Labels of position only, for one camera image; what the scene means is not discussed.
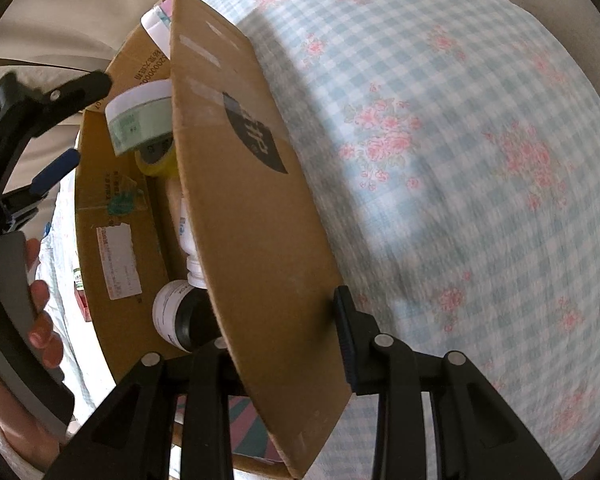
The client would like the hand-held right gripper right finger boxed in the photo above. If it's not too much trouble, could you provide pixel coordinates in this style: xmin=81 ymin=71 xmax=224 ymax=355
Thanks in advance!
xmin=333 ymin=285 xmax=564 ymax=480

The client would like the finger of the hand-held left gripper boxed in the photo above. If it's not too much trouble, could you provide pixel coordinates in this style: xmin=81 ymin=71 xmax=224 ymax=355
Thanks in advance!
xmin=0 ymin=148 xmax=82 ymax=226
xmin=27 ymin=70 xmax=114 ymax=133

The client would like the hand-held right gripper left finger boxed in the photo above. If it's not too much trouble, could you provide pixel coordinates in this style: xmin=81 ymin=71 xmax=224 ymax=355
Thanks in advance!
xmin=45 ymin=337 xmax=236 ymax=480

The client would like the white jar with green label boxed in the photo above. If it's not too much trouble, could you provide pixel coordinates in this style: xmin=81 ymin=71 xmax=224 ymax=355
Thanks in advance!
xmin=105 ymin=80 xmax=174 ymax=157

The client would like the red carton box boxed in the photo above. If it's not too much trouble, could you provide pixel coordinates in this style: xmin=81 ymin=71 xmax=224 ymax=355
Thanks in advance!
xmin=72 ymin=269 xmax=94 ymax=322

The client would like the black lid jar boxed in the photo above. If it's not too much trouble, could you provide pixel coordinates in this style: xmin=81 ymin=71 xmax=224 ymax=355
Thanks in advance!
xmin=151 ymin=280 xmax=219 ymax=355

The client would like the clear tape roll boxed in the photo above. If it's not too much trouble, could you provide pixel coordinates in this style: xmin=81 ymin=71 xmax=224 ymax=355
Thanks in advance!
xmin=134 ymin=136 xmax=181 ymax=180

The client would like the white pill bottle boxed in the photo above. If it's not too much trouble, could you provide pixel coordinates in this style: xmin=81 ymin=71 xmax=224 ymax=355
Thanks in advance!
xmin=176 ymin=195 xmax=209 ymax=290

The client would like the cardboard box with floral cover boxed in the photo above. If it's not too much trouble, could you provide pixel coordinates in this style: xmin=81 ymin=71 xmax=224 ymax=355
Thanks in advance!
xmin=74 ymin=0 xmax=362 ymax=479

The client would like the person's left hand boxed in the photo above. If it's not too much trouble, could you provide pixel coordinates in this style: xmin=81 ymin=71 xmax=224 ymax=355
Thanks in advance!
xmin=0 ymin=239 xmax=65 ymax=467

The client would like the beige curtain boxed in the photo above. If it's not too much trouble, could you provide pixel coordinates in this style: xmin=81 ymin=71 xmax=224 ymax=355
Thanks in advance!
xmin=0 ymin=0 xmax=223 ymax=128

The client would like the pink and white packet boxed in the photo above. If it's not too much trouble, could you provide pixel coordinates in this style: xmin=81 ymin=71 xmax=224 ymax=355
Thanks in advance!
xmin=140 ymin=0 xmax=174 ymax=57

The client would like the checked floral bed sheet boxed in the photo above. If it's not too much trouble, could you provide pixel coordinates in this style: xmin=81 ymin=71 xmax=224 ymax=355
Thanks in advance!
xmin=35 ymin=0 xmax=600 ymax=480

